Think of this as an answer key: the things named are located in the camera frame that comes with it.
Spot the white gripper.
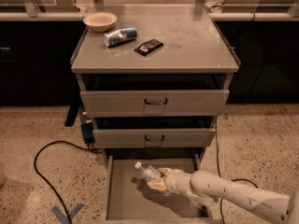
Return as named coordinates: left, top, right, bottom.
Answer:
left=147, top=168, right=192, bottom=197

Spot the clear plastic water bottle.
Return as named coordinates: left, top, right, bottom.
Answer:
left=135, top=161, right=162, bottom=182

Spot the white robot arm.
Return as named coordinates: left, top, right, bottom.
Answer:
left=147, top=168, right=299, bottom=224

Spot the grey bottom drawer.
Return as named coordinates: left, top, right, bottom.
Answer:
left=103, top=152, right=222, bottom=224

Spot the grey drawer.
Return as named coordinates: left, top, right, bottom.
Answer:
left=80, top=90, right=229, bottom=118
left=103, top=152, right=222, bottom=224
left=93, top=128, right=216, bottom=148

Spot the grey middle drawer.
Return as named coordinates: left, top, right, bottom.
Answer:
left=93, top=128, right=216, bottom=148

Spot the grey drawer cabinet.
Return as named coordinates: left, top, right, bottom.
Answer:
left=72, top=5, right=239, bottom=156

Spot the grey top drawer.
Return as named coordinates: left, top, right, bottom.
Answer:
left=80, top=90, right=229, bottom=118

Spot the blue power adapter box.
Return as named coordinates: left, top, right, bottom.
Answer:
left=81, top=122, right=94, bottom=144

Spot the blue tape floor mark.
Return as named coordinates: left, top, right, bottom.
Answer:
left=50, top=203, right=86, bottom=224

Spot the black snack packet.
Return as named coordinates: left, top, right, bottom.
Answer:
left=135, top=39, right=164, bottom=56

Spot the blue silver crushed can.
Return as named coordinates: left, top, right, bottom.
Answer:
left=104, top=27, right=137, bottom=48

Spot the white ceramic bowl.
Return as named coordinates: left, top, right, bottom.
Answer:
left=83, top=12, right=117, bottom=32

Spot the black middle drawer handle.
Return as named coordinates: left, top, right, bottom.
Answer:
left=144, top=134, right=164, bottom=142

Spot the black drawer handle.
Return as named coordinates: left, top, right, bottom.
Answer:
left=144, top=98, right=168, bottom=105
left=144, top=134, right=164, bottom=142

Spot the black cable right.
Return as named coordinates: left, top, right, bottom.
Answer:
left=214, top=121, right=260, bottom=224

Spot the black cable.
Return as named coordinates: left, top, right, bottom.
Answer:
left=33, top=140, right=103, bottom=224
left=214, top=121, right=260, bottom=224

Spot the black top drawer handle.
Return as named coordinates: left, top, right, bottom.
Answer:
left=144, top=98, right=168, bottom=105

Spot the black cable left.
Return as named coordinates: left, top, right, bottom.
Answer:
left=33, top=140, right=103, bottom=224

